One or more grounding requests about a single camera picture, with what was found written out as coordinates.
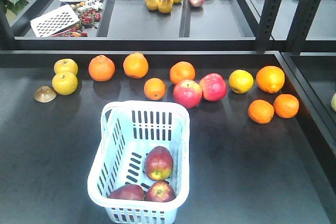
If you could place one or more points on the dark red apple front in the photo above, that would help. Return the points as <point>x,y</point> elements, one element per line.
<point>158,164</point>

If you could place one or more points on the dark red apple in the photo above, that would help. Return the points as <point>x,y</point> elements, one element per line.
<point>158,164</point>
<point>128,192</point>
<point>160,191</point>

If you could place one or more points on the light blue plastic basket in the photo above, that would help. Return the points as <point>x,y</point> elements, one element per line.
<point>129,131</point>

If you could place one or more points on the small orange centre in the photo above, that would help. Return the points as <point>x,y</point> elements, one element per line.
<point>154,89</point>

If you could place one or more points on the small orange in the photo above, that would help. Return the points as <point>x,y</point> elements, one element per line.
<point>286,106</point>
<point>261,111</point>
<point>154,89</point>

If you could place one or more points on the pink red apple left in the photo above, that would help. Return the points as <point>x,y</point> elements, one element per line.
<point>187,93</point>

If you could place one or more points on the pink red apple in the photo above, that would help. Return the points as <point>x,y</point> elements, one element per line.
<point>213,86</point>
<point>187,93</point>

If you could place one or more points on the large orange back left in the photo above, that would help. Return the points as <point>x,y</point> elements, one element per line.
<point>181,71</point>

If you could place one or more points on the pink red apple right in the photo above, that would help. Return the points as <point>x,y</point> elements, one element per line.
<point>213,86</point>

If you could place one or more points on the orange far left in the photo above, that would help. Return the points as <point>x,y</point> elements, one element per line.
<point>101,68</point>

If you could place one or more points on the yellow orange citrus fruit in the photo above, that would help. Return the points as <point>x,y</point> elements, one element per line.
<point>240,81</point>

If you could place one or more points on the black wooden produce stand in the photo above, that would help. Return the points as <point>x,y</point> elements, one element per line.
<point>240,171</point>

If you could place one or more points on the small orange front left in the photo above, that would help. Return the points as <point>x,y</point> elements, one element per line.
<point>261,111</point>

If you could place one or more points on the large orange near divider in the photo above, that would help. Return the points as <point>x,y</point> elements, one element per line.
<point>270,79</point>

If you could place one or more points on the yellow pear apple front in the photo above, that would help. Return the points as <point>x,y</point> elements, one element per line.
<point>65,83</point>

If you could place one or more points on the yellow pear apple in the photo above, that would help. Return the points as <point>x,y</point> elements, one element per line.
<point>65,83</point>
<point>68,65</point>

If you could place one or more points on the yellow pear apple rear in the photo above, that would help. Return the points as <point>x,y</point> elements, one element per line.
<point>68,65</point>

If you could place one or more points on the red strawberries pile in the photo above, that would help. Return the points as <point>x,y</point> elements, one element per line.
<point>88,18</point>

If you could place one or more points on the small orange front right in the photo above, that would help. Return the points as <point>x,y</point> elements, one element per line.
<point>286,106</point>

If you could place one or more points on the brown half shell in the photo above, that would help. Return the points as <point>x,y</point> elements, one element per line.
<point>45,94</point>

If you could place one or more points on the white perforated grater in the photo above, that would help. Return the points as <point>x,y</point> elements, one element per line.
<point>54,21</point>

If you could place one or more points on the black metal upright post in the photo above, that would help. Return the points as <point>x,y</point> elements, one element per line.
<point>321,36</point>

